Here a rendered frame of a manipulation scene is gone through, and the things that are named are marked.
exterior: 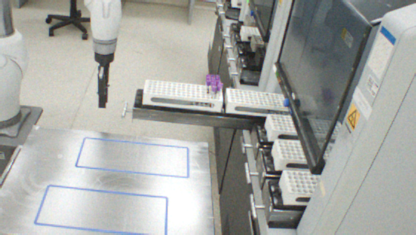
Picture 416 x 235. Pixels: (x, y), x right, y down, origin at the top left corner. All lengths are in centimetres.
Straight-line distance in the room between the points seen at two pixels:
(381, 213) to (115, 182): 74
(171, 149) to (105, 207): 32
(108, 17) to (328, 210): 91
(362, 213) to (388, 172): 15
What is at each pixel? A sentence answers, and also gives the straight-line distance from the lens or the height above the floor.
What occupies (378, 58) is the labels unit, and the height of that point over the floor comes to 135.
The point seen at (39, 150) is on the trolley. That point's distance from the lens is 129.
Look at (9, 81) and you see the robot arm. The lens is 148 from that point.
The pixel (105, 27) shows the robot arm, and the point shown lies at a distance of 137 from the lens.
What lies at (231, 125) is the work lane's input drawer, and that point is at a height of 77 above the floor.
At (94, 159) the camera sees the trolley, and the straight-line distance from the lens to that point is 124.
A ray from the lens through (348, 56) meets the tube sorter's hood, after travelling 98.
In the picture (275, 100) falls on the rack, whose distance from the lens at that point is 157.
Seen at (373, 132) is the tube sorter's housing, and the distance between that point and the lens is 90.
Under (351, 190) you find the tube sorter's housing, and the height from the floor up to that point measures 102.
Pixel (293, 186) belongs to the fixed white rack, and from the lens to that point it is 121.
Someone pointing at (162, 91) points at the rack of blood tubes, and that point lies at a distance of 148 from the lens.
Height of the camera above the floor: 164
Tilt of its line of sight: 34 degrees down
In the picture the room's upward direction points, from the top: 10 degrees clockwise
